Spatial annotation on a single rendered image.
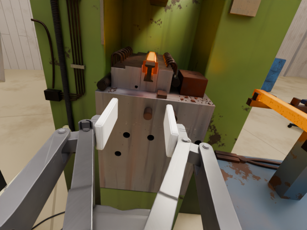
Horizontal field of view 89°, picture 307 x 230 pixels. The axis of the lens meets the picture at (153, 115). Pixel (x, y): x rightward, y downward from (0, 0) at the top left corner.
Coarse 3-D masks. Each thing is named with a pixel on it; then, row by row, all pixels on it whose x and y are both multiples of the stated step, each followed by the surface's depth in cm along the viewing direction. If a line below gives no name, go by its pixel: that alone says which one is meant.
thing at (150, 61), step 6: (150, 54) 69; (150, 60) 47; (144, 66) 48; (150, 66) 40; (156, 66) 48; (144, 72) 49; (150, 72) 41; (156, 72) 49; (144, 78) 43; (150, 78) 42
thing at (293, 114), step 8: (264, 96) 44; (272, 96) 44; (272, 104) 41; (280, 104) 39; (288, 104) 39; (280, 112) 38; (288, 112) 36; (296, 112) 34; (296, 120) 34; (304, 120) 32; (304, 128) 32
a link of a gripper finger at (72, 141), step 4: (96, 116) 17; (92, 120) 17; (96, 120) 17; (72, 132) 14; (76, 132) 14; (72, 136) 14; (76, 136) 14; (68, 140) 13; (72, 140) 14; (76, 140) 14; (68, 144) 14; (72, 144) 14; (76, 144) 14; (64, 148) 14; (68, 148) 14; (72, 148) 14; (64, 152) 14
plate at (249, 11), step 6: (234, 0) 51; (240, 0) 51; (246, 0) 51; (252, 0) 51; (258, 0) 51; (234, 6) 52; (240, 6) 52; (246, 6) 52; (252, 6) 52; (258, 6) 52; (228, 12) 54; (234, 12) 53; (240, 12) 53; (246, 12) 53; (252, 12) 53
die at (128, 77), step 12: (132, 60) 60; (144, 60) 57; (156, 60) 61; (120, 72) 51; (132, 72) 51; (168, 72) 50; (120, 84) 53; (132, 84) 53; (144, 84) 52; (156, 84) 53; (168, 84) 52
